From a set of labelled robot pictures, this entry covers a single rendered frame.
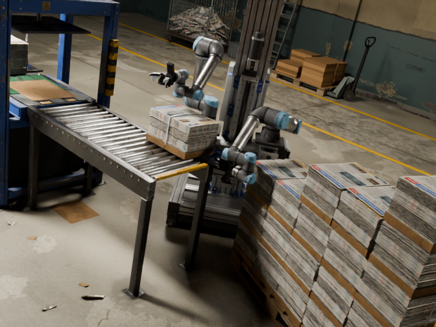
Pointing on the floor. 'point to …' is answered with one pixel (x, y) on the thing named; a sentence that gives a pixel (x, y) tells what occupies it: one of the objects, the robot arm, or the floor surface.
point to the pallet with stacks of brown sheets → (311, 71)
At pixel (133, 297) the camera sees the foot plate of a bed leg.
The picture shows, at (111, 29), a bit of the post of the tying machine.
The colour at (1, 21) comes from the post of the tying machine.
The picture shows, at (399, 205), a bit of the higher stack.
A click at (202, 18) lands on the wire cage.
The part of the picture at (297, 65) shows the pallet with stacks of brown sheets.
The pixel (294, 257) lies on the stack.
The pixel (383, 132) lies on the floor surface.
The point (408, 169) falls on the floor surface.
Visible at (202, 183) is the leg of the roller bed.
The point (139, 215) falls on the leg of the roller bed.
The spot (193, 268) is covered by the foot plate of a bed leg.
